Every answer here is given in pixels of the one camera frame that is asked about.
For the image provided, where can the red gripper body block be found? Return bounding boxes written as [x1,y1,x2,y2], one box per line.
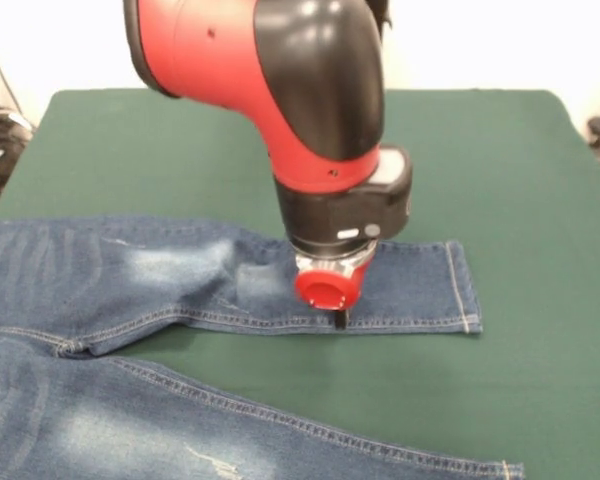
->
[293,240,380,312]

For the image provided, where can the blue denim jeans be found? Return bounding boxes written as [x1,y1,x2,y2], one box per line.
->
[0,213,526,480]

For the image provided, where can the dark green table cloth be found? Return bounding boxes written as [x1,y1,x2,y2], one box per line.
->
[0,88,600,480]

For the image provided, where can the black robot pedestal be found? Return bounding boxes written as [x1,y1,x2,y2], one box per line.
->
[377,0,394,36]

